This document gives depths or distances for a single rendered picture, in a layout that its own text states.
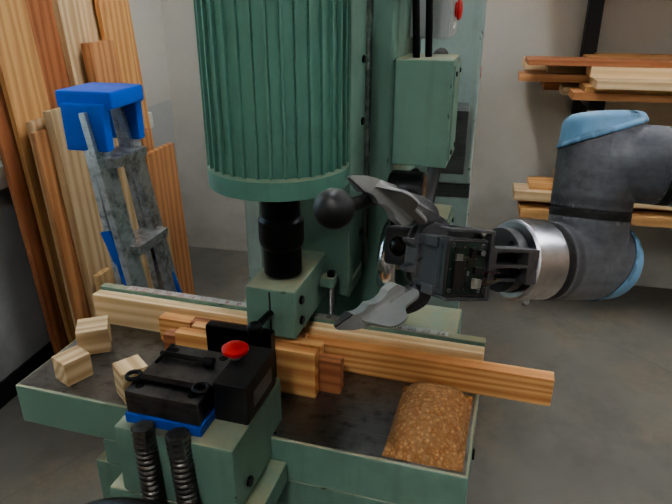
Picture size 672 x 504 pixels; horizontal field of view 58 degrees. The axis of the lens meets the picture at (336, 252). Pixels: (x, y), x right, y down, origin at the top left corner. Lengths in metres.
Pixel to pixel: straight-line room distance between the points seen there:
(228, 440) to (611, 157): 0.51
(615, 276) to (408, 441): 0.30
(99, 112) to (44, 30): 0.83
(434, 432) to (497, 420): 1.56
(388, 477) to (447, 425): 0.09
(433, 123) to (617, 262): 0.32
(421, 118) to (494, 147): 2.25
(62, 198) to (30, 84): 0.38
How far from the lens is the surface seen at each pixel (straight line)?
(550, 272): 0.68
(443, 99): 0.87
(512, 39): 3.05
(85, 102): 1.67
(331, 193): 0.49
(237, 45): 0.66
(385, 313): 0.61
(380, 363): 0.83
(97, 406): 0.86
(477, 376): 0.81
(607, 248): 0.73
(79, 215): 2.23
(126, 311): 0.99
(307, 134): 0.68
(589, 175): 0.72
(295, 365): 0.78
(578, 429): 2.32
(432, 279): 0.61
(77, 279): 2.29
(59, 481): 2.16
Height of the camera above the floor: 1.38
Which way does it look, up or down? 23 degrees down
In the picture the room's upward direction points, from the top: straight up
